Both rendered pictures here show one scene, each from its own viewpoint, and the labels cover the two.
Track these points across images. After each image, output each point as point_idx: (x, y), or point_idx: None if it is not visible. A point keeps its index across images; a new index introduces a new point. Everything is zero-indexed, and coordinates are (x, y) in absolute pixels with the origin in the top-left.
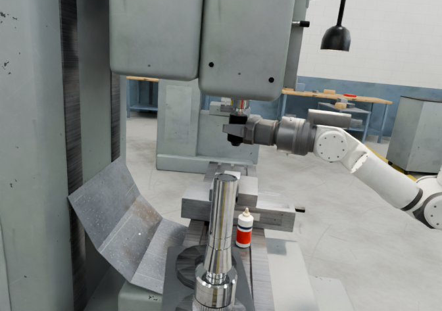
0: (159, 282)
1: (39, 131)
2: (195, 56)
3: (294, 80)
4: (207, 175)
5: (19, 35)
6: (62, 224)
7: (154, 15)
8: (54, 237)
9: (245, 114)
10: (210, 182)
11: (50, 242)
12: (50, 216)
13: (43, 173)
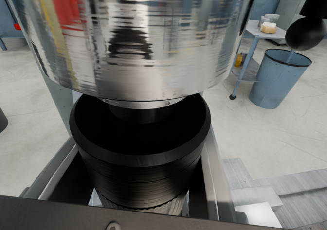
0: (90, 200)
1: (10, 4)
2: None
3: None
4: (317, 174)
5: None
6: (70, 98)
7: None
8: (58, 102)
9: (172, 139)
10: (300, 185)
11: (55, 103)
12: (49, 86)
13: (30, 48)
